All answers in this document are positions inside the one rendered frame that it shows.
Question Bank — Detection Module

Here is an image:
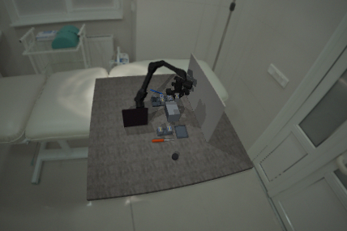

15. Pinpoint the grey flat panel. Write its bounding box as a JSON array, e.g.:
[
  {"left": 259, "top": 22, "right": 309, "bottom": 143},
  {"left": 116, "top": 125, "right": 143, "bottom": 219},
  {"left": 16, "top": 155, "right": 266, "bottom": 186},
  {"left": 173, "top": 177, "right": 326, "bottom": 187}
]
[{"left": 186, "top": 53, "right": 226, "bottom": 142}]

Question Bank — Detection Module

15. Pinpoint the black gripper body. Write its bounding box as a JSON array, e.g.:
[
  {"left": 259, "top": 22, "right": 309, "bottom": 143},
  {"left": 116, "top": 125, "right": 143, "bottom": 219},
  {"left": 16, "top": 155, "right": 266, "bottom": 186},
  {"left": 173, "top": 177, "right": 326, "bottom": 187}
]
[{"left": 166, "top": 85, "right": 190, "bottom": 96}]

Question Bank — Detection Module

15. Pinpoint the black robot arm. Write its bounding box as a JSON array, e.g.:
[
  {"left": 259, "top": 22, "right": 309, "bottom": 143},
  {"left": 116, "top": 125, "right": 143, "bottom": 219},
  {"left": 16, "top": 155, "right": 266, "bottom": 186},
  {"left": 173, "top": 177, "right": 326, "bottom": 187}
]
[{"left": 134, "top": 60, "right": 193, "bottom": 109}]

